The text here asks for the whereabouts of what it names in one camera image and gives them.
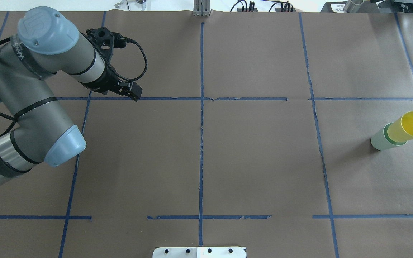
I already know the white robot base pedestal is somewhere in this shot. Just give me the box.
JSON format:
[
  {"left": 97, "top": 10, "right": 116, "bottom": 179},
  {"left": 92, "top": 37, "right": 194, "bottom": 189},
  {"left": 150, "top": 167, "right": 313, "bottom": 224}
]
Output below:
[{"left": 152, "top": 246, "right": 247, "bottom": 258}]

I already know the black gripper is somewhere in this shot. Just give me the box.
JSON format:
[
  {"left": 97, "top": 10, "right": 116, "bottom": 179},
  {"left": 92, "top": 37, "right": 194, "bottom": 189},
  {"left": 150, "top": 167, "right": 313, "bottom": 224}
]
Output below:
[{"left": 79, "top": 28, "right": 142, "bottom": 102}]

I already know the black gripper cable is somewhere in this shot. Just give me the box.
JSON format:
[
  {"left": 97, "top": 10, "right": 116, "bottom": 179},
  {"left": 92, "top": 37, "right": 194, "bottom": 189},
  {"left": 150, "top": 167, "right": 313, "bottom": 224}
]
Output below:
[{"left": 95, "top": 36, "right": 148, "bottom": 81}]

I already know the small metal cup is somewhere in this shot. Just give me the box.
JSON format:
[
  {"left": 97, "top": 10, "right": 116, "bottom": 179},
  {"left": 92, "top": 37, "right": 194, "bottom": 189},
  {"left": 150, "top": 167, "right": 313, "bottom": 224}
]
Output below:
[{"left": 343, "top": 0, "right": 364, "bottom": 13}]

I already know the green plastic cup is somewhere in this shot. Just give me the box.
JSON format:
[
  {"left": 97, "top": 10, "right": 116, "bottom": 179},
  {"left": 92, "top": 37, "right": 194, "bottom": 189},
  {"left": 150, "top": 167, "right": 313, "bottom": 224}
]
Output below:
[{"left": 370, "top": 123, "right": 407, "bottom": 151}]

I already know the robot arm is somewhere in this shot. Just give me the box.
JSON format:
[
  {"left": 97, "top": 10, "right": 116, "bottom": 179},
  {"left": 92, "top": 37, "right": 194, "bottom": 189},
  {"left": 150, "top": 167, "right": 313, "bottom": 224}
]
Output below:
[{"left": 0, "top": 6, "right": 144, "bottom": 186}]

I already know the yellow plastic cup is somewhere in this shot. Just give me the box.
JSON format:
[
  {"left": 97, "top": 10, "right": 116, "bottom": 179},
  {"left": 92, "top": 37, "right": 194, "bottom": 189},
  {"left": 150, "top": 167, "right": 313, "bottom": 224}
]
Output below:
[{"left": 387, "top": 111, "right": 413, "bottom": 142}]

